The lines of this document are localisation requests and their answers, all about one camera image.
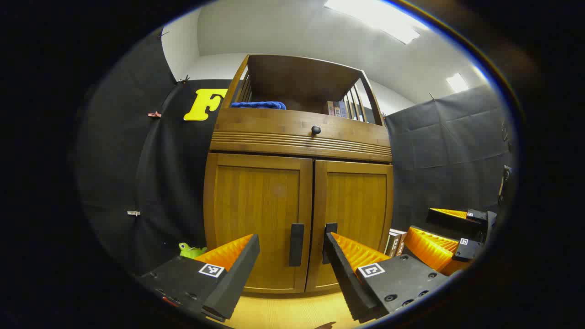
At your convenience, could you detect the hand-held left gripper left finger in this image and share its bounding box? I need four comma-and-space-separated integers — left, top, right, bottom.
136, 234, 261, 323

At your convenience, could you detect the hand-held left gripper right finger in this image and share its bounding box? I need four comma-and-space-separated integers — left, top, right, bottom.
323, 232, 451, 323

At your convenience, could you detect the wooden shoe cabinet door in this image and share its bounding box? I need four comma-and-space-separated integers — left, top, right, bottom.
305, 159, 394, 293
204, 153, 314, 293

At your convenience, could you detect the wooden double-door shoe cabinet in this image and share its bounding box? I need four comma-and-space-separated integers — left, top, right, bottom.
203, 54, 394, 294

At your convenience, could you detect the green frog plush toy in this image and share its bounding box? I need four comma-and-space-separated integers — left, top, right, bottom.
178, 242, 207, 259

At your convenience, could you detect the black backdrop cloth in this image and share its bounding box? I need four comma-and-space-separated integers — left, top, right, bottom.
385, 85, 515, 238
75, 27, 229, 277

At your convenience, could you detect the small ceiling light panel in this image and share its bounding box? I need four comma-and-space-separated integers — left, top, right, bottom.
446, 73, 469, 93

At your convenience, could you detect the row of small books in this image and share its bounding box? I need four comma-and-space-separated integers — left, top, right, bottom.
326, 101, 365, 122

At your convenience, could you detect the blue towel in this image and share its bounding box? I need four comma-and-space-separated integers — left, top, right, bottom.
230, 101, 287, 111

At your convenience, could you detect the large ceiling light panel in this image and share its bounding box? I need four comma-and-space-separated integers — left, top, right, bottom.
324, 0, 421, 45

